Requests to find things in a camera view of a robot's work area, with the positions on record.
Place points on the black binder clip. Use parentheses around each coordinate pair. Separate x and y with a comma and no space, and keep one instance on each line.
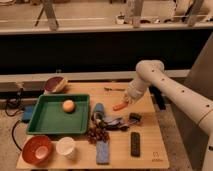
(134,118)

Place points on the blue power box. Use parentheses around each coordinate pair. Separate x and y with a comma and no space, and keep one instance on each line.
(27,113)

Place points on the blue sponge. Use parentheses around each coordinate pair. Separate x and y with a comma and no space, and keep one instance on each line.
(102,152)

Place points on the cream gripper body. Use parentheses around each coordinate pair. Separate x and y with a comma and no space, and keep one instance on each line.
(127,99)

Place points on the red bowl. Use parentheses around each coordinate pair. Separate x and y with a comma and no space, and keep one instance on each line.
(37,150)

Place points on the black remote control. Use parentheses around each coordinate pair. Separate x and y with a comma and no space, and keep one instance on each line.
(135,144)

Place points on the green plastic tray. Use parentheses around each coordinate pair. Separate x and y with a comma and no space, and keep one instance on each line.
(49,117)

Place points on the yellow round fruit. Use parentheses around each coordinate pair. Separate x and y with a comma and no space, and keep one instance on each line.
(68,106)

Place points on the small knife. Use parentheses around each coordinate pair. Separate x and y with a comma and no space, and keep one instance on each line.
(113,89)

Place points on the dark grape bunch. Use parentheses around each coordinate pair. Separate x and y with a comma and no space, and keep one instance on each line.
(95,134)

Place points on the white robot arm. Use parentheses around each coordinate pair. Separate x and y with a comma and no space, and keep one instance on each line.
(197,107)

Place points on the maroon bowl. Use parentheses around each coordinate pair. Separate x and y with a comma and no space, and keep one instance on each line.
(55,84)

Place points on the blue grey cloth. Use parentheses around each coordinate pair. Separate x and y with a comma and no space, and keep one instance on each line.
(112,123)

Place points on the white cup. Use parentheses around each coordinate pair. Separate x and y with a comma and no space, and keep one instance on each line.
(66,147)

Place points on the metal cup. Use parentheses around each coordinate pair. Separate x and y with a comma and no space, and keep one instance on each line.
(98,113)

